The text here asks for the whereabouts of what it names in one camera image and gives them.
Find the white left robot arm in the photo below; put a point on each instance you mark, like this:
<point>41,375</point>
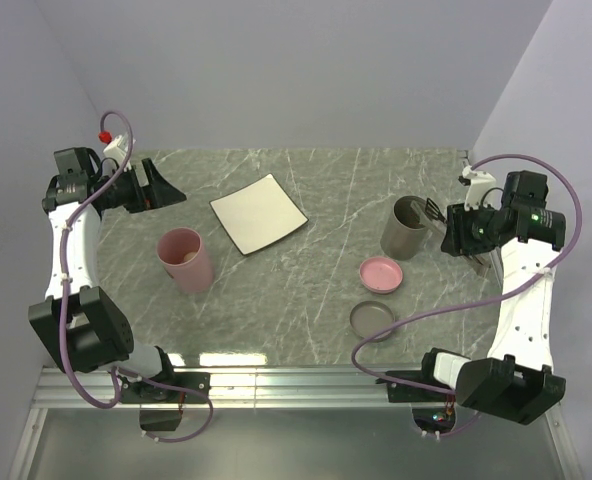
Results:
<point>81,327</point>

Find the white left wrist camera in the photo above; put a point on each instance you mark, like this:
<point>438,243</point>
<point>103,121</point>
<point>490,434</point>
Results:
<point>115,147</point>

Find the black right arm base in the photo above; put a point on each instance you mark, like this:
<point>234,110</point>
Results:
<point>433,412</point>

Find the pink cup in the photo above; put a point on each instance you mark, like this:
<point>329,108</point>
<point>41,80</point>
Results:
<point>192,277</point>

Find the metal tongs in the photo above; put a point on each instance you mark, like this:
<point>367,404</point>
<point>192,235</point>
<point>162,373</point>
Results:
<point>430,216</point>

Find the white square plate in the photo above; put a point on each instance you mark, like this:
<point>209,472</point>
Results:
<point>258,215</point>

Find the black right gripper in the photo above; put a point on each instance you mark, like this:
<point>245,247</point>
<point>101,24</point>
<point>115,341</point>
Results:
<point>456,238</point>

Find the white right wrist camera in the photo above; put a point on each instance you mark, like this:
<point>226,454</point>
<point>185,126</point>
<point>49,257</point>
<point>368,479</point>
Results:
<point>480,184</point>

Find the pink lid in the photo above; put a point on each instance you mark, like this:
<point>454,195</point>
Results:
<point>381,275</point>

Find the aluminium rail frame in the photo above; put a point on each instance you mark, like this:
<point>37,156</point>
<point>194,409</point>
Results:
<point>274,423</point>

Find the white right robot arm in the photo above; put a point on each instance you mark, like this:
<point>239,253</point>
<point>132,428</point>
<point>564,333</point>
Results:
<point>516,379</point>

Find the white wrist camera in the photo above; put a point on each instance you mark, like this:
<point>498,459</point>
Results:
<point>480,184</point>
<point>115,147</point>

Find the grey lid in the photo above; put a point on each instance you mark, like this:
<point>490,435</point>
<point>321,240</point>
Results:
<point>369,317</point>

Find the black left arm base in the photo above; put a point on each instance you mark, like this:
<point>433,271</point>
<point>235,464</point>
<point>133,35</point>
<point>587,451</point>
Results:
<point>161,409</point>

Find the grey metal cup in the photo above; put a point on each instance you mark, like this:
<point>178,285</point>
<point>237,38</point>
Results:
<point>404,232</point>

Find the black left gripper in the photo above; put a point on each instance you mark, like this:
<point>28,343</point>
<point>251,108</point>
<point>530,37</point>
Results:
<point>157,193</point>

